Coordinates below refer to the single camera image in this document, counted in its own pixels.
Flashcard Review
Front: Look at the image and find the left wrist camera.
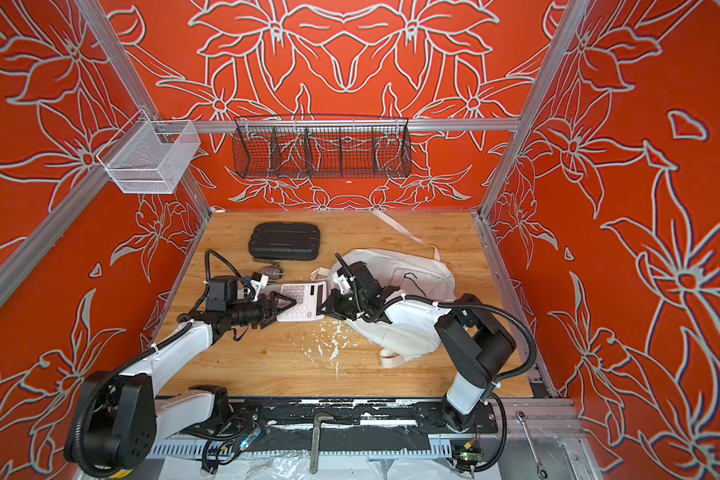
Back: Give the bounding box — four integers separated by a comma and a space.
247, 272, 270, 298

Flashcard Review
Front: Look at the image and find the steel wrench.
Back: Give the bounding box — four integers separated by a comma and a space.
516, 411, 549, 480

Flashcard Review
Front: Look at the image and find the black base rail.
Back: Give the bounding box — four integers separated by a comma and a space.
229, 396, 499, 434

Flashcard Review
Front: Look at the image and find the steel ball valve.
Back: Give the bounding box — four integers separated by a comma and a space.
260, 262, 284, 283

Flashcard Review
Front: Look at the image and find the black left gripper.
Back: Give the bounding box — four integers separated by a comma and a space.
229, 291, 296, 326

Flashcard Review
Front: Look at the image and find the white wire wall basket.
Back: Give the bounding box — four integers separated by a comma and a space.
97, 120, 200, 194

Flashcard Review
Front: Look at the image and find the metal clamp handle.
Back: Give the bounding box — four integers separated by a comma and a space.
309, 412, 334, 475

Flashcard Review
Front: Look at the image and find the black wire wall basket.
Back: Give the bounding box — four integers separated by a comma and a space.
231, 115, 413, 179

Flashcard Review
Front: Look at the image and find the white student backpack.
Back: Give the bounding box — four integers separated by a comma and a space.
310, 211, 455, 369

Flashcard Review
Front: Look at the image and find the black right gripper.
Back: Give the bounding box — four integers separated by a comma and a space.
312, 289, 367, 323

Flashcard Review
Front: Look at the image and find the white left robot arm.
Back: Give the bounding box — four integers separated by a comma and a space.
64, 269, 298, 478

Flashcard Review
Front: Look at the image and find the pink calculator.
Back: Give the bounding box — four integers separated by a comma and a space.
263, 281, 327, 323

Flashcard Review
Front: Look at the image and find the black plastic tool case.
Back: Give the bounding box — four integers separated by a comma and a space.
248, 222, 321, 261

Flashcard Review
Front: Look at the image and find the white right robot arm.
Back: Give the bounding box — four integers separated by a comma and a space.
321, 249, 537, 432

